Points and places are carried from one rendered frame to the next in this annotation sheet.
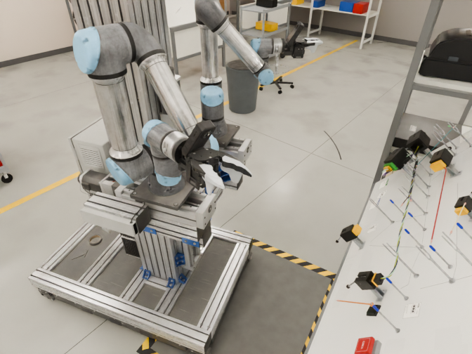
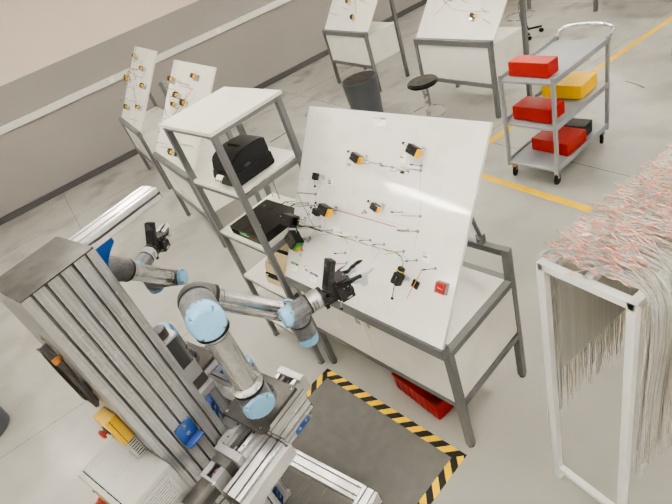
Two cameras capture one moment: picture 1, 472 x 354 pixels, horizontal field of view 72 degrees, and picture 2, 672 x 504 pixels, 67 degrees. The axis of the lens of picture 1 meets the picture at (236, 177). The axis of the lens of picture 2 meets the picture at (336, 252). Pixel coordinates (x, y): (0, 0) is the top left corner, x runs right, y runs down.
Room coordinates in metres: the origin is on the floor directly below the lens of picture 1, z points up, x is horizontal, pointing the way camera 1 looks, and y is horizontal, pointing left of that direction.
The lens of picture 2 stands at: (0.01, 1.32, 2.67)
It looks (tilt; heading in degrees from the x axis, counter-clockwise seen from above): 35 degrees down; 297
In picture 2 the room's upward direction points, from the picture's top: 21 degrees counter-clockwise
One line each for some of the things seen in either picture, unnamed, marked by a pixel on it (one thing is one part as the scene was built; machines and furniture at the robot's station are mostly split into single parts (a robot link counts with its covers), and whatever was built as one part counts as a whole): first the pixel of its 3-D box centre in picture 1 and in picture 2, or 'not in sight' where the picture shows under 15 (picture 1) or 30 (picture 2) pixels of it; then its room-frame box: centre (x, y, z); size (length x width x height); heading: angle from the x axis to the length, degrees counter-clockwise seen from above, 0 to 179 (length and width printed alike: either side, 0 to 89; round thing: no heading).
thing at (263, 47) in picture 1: (261, 47); (141, 265); (1.70, -0.13, 1.56); 0.11 x 0.08 x 0.09; 95
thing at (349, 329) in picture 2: not in sight; (336, 319); (1.18, -0.67, 0.60); 0.55 x 0.02 x 0.39; 149
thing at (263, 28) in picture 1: (266, 30); not in sight; (6.49, -0.57, 0.54); 0.99 x 0.50 x 1.08; 142
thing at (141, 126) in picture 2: not in sight; (152, 116); (4.89, -4.48, 0.83); 1.18 x 0.72 x 1.65; 138
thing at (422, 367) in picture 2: not in sight; (406, 355); (0.70, -0.39, 0.60); 0.55 x 0.03 x 0.39; 149
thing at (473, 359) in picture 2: not in sight; (401, 303); (0.79, -0.79, 0.60); 1.17 x 0.58 x 0.40; 149
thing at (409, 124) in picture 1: (425, 135); (265, 221); (1.63, -1.08, 1.09); 0.35 x 0.33 x 0.07; 149
